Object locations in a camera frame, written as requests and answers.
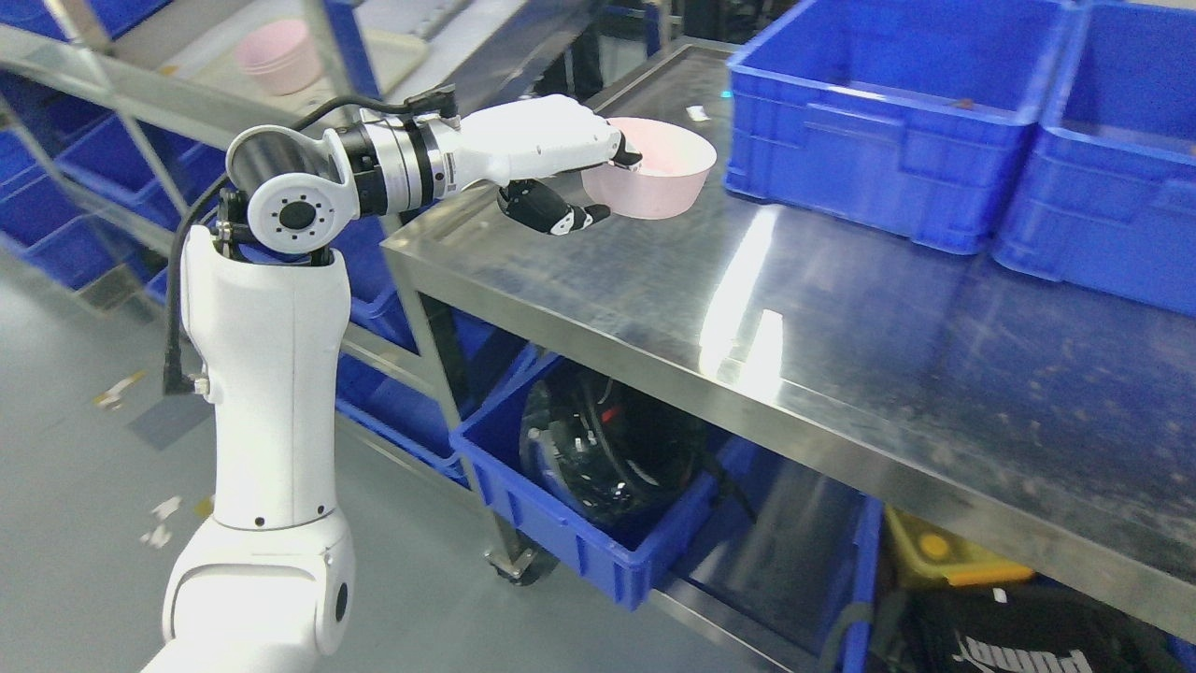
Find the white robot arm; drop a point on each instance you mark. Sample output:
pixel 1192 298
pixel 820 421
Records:
pixel 257 317

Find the blue crate under table left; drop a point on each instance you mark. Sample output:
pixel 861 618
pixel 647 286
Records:
pixel 624 567

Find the stacked pink bowls on shelf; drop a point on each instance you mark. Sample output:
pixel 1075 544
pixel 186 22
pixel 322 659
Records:
pixel 281 57

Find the steel table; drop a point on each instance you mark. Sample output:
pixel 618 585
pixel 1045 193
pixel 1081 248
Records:
pixel 1049 423

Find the black helmet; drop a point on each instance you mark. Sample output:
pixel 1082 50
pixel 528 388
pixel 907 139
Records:
pixel 616 456

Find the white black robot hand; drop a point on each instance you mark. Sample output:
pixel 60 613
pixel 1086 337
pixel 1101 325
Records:
pixel 517 146

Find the blue crate middle on table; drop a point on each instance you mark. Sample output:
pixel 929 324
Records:
pixel 1106 198

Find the steel shelf rack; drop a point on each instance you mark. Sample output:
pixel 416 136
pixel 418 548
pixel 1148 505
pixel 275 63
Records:
pixel 491 51

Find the blue crate left on table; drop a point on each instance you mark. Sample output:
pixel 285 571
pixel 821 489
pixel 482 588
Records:
pixel 911 117

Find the pink plastic bowl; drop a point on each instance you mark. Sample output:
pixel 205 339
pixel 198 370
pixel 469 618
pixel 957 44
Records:
pixel 675 163

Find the black puma backpack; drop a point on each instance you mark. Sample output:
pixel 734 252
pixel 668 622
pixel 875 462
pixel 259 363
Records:
pixel 1009 628

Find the blue crate on table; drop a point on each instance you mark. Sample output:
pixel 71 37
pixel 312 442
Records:
pixel 1106 198
pixel 911 117

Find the cream bear tray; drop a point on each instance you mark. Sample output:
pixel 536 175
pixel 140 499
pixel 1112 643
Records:
pixel 392 57

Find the yellow lunch box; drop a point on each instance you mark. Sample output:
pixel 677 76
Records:
pixel 926 556

